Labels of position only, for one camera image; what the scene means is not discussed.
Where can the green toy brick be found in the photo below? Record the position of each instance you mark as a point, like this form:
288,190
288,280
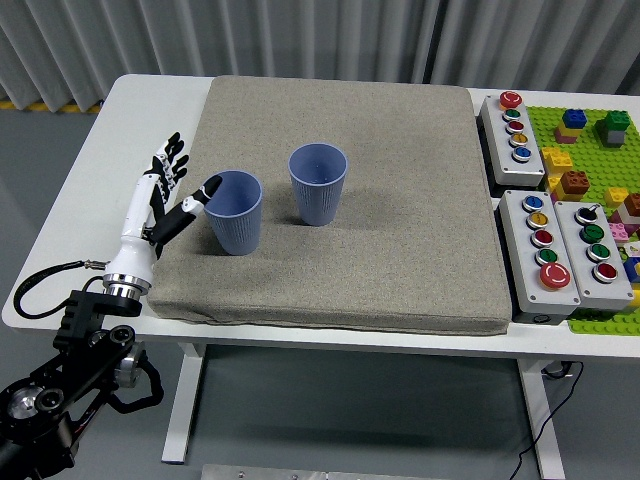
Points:
615,121

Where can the brown toy brick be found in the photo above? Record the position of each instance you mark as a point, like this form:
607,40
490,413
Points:
575,181
634,204

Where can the grey five-button control box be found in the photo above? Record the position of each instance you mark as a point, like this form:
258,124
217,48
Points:
500,145
522,265

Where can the white table leg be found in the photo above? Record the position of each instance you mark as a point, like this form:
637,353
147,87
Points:
182,425
542,425

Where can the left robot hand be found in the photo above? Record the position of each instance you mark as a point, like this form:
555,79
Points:
132,230

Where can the black box base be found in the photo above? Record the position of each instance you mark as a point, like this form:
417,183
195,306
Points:
537,318

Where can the grey control box with knob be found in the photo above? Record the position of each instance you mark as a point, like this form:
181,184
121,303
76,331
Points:
580,270

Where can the yellow black floor tape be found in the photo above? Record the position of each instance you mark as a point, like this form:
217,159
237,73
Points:
40,106

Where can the pink toy brick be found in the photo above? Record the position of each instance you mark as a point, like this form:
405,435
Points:
619,231

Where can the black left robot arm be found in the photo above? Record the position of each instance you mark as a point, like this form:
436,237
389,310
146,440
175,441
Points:
85,325

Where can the grey pleated curtain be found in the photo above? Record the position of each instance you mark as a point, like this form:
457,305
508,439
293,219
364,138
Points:
300,35

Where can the green brick baseplate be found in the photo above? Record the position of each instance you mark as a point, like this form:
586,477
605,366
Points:
590,150

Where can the yellow toy brick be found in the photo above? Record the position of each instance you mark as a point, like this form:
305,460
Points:
565,135
556,160
616,196

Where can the grey-brown mat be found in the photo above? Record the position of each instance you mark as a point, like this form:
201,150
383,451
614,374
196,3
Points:
375,250

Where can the blue ribbed plastic cup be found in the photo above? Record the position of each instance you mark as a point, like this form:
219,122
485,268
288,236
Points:
320,200
235,225

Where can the grey toy brick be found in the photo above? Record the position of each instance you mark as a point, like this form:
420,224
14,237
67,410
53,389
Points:
616,138

